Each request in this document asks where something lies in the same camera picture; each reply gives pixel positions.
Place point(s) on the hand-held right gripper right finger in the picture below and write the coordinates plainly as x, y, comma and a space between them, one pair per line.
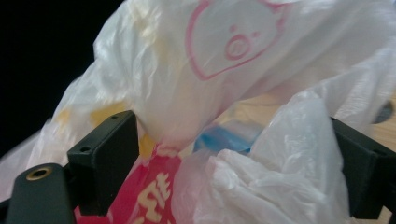
364, 174

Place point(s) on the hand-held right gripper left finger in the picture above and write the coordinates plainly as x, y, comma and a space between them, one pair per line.
106, 161

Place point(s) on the white plastic bag pink print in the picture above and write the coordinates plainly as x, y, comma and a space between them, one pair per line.
174, 93

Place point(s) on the blue packet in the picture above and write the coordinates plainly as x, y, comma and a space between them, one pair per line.
222, 140

